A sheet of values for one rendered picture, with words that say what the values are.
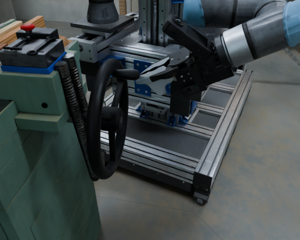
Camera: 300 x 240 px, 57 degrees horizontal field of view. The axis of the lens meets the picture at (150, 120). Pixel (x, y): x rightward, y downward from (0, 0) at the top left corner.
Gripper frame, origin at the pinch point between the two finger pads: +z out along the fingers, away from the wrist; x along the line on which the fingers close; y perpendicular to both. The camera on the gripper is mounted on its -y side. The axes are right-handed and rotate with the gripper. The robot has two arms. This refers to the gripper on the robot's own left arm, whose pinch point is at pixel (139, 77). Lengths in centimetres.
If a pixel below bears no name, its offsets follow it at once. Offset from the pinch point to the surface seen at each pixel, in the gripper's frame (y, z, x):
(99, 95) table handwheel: -4.8, 3.4, -12.0
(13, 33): -21.4, 34.0, 14.6
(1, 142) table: -7.4, 22.5, -21.1
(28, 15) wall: -25, 265, 325
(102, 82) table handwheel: -5.9, 2.9, -9.3
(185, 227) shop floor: 88, 32, 18
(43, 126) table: -4.6, 17.3, -15.3
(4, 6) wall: -52, 276, 307
